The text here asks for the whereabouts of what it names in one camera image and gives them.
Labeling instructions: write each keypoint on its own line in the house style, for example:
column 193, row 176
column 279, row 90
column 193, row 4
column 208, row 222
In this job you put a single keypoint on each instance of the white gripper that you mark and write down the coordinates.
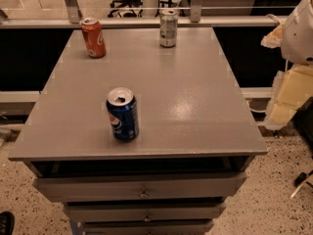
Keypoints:
column 298, row 38

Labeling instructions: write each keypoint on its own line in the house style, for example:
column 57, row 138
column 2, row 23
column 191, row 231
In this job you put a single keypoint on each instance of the blue pepsi can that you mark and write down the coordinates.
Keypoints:
column 122, row 108

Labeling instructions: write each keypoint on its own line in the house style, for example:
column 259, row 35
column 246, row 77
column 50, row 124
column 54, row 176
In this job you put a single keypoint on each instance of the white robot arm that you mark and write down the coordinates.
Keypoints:
column 297, row 36

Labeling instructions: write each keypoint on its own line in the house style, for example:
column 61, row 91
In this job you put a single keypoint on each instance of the green 7up can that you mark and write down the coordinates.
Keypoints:
column 168, row 28

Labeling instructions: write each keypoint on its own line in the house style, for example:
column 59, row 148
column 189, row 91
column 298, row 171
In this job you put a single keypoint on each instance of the orange soda can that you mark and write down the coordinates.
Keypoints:
column 93, row 37

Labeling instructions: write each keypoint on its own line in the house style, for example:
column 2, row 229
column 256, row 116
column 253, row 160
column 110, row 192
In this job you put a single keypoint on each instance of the grey drawer cabinet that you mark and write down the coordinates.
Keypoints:
column 144, row 141

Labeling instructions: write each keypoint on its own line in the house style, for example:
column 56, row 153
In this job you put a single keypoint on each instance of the black and white floor tool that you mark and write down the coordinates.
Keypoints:
column 302, row 180

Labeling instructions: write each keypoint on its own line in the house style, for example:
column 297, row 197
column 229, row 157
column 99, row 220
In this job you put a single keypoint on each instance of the top grey drawer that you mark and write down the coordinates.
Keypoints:
column 140, row 187

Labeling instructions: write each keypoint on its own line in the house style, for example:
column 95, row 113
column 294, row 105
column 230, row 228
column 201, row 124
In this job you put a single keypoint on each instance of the grey drawer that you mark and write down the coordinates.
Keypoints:
column 140, row 187
column 145, row 212
column 160, row 227

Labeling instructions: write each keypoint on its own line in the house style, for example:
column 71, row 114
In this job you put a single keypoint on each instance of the middle grey drawer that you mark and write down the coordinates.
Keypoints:
column 145, row 212

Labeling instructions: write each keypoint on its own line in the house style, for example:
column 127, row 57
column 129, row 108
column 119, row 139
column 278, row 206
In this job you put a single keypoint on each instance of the black office chair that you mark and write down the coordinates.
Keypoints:
column 134, row 8

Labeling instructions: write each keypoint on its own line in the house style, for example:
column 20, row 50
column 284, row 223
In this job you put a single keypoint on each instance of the bottom grey drawer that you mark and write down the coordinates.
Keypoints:
column 160, row 227

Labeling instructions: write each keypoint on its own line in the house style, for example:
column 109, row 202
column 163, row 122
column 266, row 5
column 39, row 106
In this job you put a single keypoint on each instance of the black shoe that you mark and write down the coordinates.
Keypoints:
column 7, row 222

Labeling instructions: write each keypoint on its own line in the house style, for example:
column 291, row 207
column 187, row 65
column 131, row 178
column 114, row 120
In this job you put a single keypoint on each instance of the metal railing frame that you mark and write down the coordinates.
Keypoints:
column 214, row 21

